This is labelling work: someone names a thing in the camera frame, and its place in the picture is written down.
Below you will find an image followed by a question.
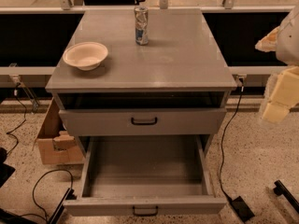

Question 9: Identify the white paper bowl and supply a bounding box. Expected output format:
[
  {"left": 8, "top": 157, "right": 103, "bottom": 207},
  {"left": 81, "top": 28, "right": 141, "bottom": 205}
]
[{"left": 63, "top": 42, "right": 108, "bottom": 71}]

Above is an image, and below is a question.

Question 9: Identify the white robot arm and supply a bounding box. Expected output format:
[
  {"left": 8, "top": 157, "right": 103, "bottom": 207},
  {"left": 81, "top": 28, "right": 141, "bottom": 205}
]
[{"left": 255, "top": 5, "right": 299, "bottom": 124}]

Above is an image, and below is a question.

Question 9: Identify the black cable left wall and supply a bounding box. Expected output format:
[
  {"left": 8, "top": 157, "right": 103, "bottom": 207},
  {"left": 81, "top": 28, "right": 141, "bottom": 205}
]
[{"left": 5, "top": 81, "right": 28, "bottom": 156}]

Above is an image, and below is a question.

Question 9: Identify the metal railing frame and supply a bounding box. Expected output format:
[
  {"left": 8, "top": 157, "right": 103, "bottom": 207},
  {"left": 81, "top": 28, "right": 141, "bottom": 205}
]
[{"left": 0, "top": 0, "right": 299, "bottom": 114}]

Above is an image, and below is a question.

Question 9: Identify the black power cable right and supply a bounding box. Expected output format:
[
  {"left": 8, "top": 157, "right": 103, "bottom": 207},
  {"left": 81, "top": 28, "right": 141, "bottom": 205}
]
[{"left": 218, "top": 83, "right": 245, "bottom": 201}]

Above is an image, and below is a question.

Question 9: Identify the black bar floor right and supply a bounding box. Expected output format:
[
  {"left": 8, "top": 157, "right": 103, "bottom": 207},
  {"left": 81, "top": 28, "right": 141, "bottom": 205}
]
[{"left": 273, "top": 180, "right": 299, "bottom": 214}]

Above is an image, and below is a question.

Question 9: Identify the grey drawer cabinet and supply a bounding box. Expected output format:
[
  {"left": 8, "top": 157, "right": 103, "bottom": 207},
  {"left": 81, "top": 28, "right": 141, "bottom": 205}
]
[{"left": 46, "top": 8, "right": 236, "bottom": 148}]

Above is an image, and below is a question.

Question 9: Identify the black bar floor left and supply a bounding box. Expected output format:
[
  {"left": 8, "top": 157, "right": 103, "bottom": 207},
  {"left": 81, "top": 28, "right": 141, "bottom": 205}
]
[{"left": 48, "top": 188, "right": 77, "bottom": 224}]

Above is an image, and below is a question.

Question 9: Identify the black cable left floor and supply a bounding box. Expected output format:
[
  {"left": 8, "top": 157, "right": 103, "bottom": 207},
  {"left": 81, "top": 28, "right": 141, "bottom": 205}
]
[{"left": 18, "top": 168, "right": 75, "bottom": 222}]

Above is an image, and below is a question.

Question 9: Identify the grey top drawer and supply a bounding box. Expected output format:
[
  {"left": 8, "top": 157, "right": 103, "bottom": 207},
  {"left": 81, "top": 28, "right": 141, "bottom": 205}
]
[{"left": 59, "top": 108, "right": 226, "bottom": 136}]

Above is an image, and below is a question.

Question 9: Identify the black bar floor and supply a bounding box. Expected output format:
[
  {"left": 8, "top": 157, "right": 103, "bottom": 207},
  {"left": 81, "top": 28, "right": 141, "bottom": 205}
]
[
  {"left": 273, "top": 180, "right": 299, "bottom": 214},
  {"left": 48, "top": 188, "right": 77, "bottom": 224}
]

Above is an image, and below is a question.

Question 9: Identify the grey drawer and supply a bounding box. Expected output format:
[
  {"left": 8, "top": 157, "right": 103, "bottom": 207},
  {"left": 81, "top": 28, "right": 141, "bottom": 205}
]
[
  {"left": 64, "top": 135, "right": 226, "bottom": 217},
  {"left": 59, "top": 108, "right": 226, "bottom": 136}
]

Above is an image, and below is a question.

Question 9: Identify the brown cardboard box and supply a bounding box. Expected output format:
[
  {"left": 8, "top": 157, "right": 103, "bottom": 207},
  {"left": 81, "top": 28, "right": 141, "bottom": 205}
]
[{"left": 36, "top": 99, "right": 85, "bottom": 165}]

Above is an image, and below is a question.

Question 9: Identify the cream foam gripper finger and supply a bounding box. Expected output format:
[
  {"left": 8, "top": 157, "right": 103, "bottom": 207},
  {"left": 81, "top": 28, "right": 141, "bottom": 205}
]
[
  {"left": 262, "top": 103, "right": 290, "bottom": 123},
  {"left": 255, "top": 27, "right": 279, "bottom": 52}
]

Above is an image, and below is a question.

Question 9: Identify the silver blue drink can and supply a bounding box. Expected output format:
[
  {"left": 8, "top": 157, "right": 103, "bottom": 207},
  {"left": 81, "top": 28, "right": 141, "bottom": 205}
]
[{"left": 134, "top": 7, "right": 149, "bottom": 46}]

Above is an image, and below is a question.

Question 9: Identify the black power adapter brick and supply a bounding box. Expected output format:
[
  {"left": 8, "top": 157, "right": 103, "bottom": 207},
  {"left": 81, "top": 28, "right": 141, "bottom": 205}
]
[{"left": 230, "top": 196, "right": 255, "bottom": 222}]

